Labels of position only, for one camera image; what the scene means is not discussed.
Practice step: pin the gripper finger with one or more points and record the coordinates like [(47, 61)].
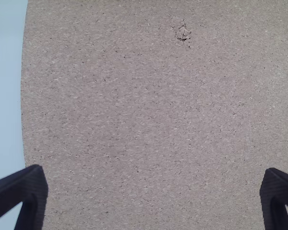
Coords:
[(271, 189), (34, 182)]

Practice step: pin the cork mat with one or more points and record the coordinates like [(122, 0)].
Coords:
[(146, 115)]

